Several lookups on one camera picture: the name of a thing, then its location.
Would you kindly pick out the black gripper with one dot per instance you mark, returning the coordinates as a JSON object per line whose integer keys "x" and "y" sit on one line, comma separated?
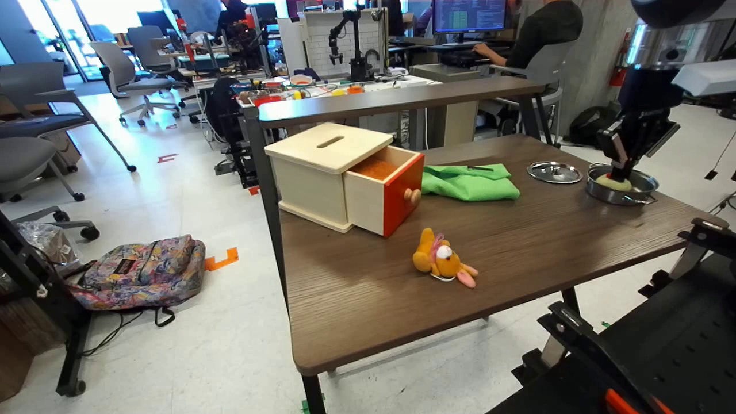
{"x": 636, "y": 134}

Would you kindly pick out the yellow and red toy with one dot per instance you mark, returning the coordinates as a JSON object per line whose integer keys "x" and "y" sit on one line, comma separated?
{"x": 611, "y": 184}

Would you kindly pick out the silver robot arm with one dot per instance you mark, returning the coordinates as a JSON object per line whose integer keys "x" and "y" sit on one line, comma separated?
{"x": 652, "y": 54}

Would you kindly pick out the small black robot arm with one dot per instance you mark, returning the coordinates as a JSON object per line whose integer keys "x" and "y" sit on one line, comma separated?
{"x": 358, "y": 54}

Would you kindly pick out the silver pot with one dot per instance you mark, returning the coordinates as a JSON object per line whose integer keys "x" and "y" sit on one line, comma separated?
{"x": 644, "y": 188}

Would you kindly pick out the silver pot lid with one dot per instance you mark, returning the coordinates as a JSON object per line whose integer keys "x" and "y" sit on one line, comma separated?
{"x": 554, "y": 173}

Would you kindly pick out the orange plush animal toy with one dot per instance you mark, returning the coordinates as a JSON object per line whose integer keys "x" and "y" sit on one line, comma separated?
{"x": 443, "y": 261}

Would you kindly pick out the black backpack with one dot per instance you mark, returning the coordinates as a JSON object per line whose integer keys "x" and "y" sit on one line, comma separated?
{"x": 588, "y": 123}

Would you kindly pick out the grey chair with person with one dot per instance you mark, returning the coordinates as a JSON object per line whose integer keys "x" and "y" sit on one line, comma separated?
{"x": 547, "y": 73}

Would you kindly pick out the green cloth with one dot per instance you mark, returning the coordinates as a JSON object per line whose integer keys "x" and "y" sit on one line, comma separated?
{"x": 469, "y": 184}

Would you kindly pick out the seated person in black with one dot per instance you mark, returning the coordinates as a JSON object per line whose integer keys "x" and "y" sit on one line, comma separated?
{"x": 545, "y": 26}

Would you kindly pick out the computer monitor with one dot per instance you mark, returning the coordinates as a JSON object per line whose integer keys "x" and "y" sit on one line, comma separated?
{"x": 468, "y": 15}

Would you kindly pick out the orange front wooden drawer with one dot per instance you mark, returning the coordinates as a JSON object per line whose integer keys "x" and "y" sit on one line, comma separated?
{"x": 401, "y": 191}

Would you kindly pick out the grey desk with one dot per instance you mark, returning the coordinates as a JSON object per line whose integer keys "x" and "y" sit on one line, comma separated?
{"x": 398, "y": 98}

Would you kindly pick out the cream wooden slot box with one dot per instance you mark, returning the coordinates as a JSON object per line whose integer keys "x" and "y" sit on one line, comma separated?
{"x": 313, "y": 165}

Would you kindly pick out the white panel board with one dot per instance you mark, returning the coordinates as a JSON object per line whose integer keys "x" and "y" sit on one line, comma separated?
{"x": 317, "y": 46}

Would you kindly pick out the black chair with bag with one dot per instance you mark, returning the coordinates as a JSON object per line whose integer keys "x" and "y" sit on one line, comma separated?
{"x": 223, "y": 117}

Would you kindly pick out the colourful patterned backpack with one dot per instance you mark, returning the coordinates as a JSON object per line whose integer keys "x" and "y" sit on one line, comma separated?
{"x": 140, "y": 273}

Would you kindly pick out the black metal stand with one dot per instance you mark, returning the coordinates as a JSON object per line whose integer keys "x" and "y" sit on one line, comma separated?
{"x": 47, "y": 296}

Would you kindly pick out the large grey office chair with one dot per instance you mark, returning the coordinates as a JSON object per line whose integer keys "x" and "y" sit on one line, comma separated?
{"x": 31, "y": 117}

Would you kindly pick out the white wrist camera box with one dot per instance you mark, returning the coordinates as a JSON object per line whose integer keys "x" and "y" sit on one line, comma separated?
{"x": 705, "y": 77}

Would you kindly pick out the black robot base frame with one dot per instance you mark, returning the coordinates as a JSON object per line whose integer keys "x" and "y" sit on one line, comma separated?
{"x": 667, "y": 352}

